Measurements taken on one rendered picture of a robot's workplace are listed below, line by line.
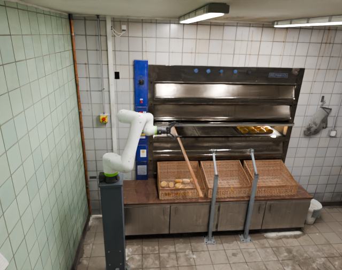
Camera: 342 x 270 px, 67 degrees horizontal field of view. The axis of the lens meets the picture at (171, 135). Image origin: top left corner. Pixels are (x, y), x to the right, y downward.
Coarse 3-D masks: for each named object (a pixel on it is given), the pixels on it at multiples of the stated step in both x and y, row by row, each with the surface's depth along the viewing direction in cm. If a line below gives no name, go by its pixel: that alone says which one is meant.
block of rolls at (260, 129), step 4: (240, 128) 369; (244, 128) 369; (248, 128) 371; (252, 128) 370; (256, 128) 372; (260, 128) 371; (264, 128) 375; (268, 128) 372; (244, 132) 360; (252, 132) 361; (256, 132) 363; (260, 132) 364; (264, 132) 364
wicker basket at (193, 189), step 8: (160, 168) 343; (168, 168) 345; (176, 168) 346; (184, 168) 347; (160, 176) 344; (176, 176) 347; (184, 176) 348; (200, 176) 327; (160, 184) 339; (184, 184) 341; (192, 184) 341; (200, 184) 327; (160, 192) 306; (168, 192) 307; (176, 192) 308; (192, 192) 311
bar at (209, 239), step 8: (160, 152) 300; (216, 168) 299; (216, 176) 293; (256, 176) 299; (216, 184) 297; (256, 184) 303; (216, 192) 301; (248, 208) 319; (248, 216) 319; (248, 224) 324; (208, 232) 326; (248, 232) 329; (208, 240) 327; (248, 240) 330
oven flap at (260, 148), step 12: (156, 144) 339; (168, 144) 341; (192, 144) 344; (204, 144) 346; (216, 144) 348; (228, 144) 350; (240, 144) 351; (252, 144) 353; (264, 144) 355; (276, 144) 357
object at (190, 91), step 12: (156, 84) 311; (168, 84) 312; (180, 84) 314; (192, 84) 315; (204, 84) 317; (216, 84) 318; (228, 84) 320; (240, 84) 322; (156, 96) 309; (168, 96) 311; (180, 96) 314; (192, 96) 316; (204, 96) 317; (216, 96) 319; (228, 96) 321; (240, 96) 322; (252, 96) 324; (264, 96) 326; (276, 96) 327; (288, 96) 329
